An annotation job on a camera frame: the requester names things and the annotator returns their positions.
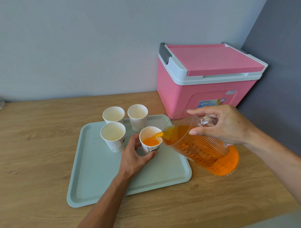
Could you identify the person's left hand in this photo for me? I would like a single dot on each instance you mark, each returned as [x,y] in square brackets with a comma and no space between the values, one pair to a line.
[131,162]

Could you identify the person's right hand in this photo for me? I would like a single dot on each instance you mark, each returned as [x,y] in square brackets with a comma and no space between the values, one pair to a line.
[232,126]

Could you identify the white paper cup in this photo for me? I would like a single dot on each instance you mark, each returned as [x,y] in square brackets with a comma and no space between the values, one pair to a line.
[137,112]
[113,134]
[113,115]
[146,132]

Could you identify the clear pitcher of orange juice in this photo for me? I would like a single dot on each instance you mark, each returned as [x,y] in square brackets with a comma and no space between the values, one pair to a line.
[207,155]

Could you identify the person's right forearm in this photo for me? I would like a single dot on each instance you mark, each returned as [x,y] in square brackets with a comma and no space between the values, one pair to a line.
[279,159]

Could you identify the person's left forearm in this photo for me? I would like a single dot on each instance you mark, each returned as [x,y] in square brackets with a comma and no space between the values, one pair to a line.
[105,202]

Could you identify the light green plastic tray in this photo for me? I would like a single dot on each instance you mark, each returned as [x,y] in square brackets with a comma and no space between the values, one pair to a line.
[98,169]

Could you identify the pink cooler box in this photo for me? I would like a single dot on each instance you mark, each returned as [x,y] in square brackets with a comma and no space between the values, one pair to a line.
[178,96]

